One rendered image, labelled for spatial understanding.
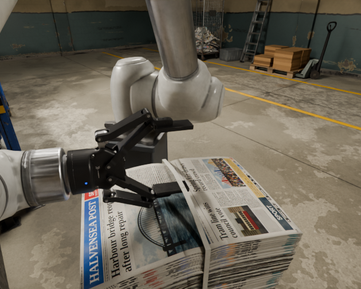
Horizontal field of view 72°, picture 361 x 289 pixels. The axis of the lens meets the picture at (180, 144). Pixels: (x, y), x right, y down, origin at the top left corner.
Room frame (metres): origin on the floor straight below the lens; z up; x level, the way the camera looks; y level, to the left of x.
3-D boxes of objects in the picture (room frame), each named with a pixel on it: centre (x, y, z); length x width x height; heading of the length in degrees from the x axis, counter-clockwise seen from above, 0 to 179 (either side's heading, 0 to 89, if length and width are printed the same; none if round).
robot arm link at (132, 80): (0.87, 0.16, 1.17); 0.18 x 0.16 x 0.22; 73
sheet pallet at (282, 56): (6.47, -2.49, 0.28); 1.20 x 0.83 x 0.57; 39
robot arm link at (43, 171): (0.34, 0.21, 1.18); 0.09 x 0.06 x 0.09; 19
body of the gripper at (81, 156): (0.36, 0.14, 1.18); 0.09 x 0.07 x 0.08; 109
